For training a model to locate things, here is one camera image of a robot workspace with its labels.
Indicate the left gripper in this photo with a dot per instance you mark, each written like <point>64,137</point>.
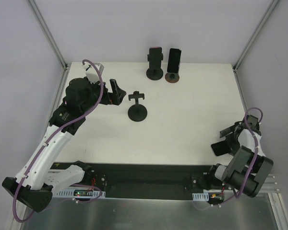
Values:
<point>109,96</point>

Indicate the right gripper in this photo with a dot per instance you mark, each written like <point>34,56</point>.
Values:
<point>233,138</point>

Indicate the white-edged phone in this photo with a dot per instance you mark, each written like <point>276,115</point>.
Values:
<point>220,148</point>

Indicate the tall black clamp stand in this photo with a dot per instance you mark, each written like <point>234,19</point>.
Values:
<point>137,112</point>

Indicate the black round-base clamp stand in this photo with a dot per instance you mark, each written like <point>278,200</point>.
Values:
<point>154,74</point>

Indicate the black stand with wooden base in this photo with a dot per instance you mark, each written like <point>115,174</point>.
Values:
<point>172,75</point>

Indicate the purple phone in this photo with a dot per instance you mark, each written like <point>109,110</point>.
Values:
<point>155,57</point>

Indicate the black phone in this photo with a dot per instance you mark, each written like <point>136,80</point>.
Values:
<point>174,60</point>

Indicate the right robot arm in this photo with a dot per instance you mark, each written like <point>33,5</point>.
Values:
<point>248,168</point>

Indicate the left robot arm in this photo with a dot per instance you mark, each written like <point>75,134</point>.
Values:
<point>32,186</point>

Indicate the right white cable duct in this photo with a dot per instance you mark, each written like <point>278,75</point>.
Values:
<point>206,196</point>

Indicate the white cable duct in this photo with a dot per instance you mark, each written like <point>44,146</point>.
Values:
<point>79,193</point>
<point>206,196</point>

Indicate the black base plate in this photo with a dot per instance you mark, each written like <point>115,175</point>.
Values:
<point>144,181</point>

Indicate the left white cable duct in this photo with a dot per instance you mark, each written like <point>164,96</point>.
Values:
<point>79,193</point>

